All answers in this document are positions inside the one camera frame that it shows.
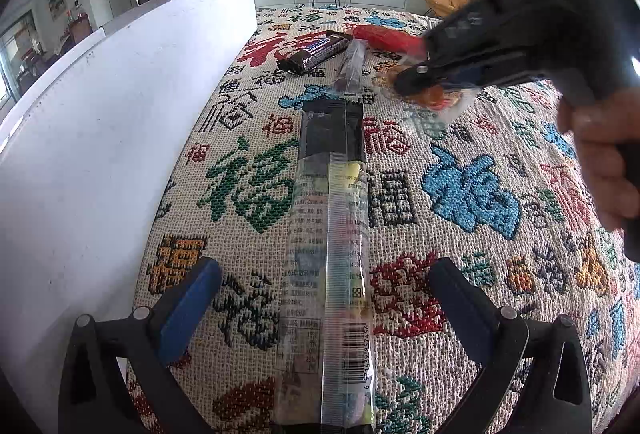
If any printed tablecloth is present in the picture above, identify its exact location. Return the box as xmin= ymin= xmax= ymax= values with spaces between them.
xmin=125 ymin=4 xmax=640 ymax=434

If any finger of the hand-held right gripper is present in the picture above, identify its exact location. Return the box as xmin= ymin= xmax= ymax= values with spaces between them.
xmin=394 ymin=56 xmax=548 ymax=96

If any wooden dining furniture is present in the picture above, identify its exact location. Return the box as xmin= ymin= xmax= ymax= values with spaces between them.
xmin=59 ymin=11 xmax=97 ymax=51

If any long dark and clear packet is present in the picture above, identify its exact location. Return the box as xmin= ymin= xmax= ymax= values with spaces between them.
xmin=272 ymin=99 xmax=377 ymax=434

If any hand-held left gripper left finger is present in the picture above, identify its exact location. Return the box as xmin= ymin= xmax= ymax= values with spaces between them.
xmin=56 ymin=257 xmax=223 ymax=434

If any orange snack clear packet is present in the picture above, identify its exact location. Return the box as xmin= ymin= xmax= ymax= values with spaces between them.
xmin=380 ymin=58 xmax=477 ymax=121

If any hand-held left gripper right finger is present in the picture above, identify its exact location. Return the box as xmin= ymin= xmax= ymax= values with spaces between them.
xmin=428 ymin=257 xmax=594 ymax=434

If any brown chocolate bar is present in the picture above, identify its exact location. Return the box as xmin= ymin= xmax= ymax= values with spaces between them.
xmin=277 ymin=31 xmax=352 ymax=75

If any white box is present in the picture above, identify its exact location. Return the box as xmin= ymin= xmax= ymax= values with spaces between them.
xmin=0 ymin=0 xmax=259 ymax=417

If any person's right hand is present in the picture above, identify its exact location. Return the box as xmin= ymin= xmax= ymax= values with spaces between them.
xmin=557 ymin=86 xmax=640 ymax=235

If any red snack packet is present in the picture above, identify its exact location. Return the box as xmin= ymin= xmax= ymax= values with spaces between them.
xmin=352 ymin=24 xmax=427 ymax=58

